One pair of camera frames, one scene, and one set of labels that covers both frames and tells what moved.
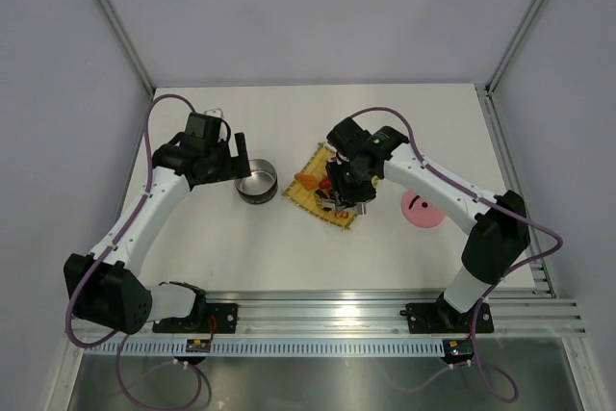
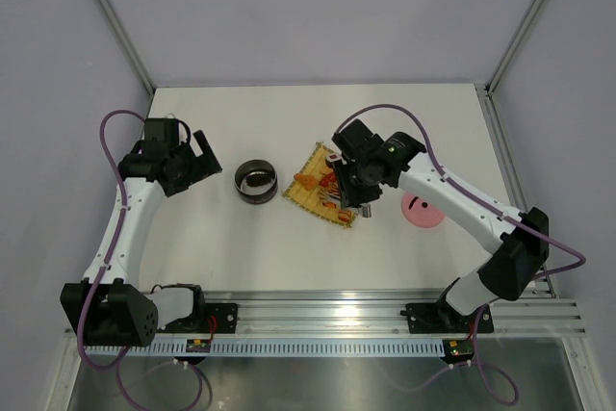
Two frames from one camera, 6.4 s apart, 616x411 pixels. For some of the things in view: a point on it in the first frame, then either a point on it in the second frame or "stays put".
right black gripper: x=335 y=171 stays put
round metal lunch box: x=262 y=186 stays put
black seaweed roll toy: x=327 y=202 → x=258 y=179
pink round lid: x=421 y=212 stays put
